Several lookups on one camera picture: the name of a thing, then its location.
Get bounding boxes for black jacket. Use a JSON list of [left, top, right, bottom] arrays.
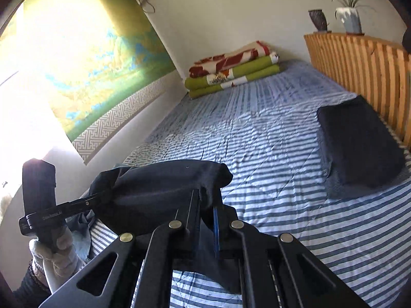
[[401, 27, 411, 53]]

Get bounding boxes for blue-grey garment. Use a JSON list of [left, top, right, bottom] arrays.
[[66, 212, 97, 260]]

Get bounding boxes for person's left forearm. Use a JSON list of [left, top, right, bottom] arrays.
[[13, 261, 53, 302]]

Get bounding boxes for red floral folded blanket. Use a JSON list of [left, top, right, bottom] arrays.
[[189, 41, 279, 78]]

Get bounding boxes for folded dark blue garment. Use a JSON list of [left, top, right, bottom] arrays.
[[321, 115, 411, 199]]

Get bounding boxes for folded black garment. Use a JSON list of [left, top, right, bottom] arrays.
[[316, 95, 407, 188]]

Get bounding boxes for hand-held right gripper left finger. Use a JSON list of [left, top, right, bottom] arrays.
[[39, 189, 201, 308]]

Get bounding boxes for dark ceramic vase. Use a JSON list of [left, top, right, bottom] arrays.
[[308, 9, 331, 33]]

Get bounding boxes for black yellow print t-shirt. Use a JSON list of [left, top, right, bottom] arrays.
[[88, 159, 245, 294]]

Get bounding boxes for wooden slatted headboard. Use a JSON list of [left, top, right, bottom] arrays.
[[303, 33, 411, 150]]

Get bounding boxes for person's left hand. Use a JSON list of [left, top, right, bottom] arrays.
[[29, 223, 86, 294]]

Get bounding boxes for blue white striped bed quilt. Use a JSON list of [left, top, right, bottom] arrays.
[[77, 60, 411, 308]]

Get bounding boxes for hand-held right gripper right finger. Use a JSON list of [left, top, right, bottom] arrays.
[[212, 204, 370, 308]]

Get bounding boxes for green patterned folded blanket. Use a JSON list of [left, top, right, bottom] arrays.
[[184, 54, 281, 99]]

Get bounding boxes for landscape wall poster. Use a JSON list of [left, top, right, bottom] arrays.
[[0, 0, 177, 166]]

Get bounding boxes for potted plant white pot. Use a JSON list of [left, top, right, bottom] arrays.
[[323, 0, 378, 36]]

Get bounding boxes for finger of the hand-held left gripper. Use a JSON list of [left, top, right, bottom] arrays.
[[56, 192, 111, 220]]

